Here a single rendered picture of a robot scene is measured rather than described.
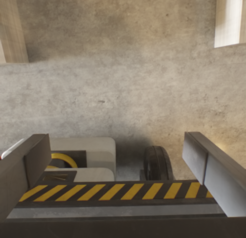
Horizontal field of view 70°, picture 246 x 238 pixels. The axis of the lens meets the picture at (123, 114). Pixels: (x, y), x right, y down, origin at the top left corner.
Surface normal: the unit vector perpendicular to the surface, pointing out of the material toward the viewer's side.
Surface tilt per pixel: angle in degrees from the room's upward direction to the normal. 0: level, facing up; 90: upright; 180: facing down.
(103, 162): 0
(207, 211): 0
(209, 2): 0
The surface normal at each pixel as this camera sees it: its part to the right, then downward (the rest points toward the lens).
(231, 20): -1.00, 0.08
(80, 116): 0.03, 0.26
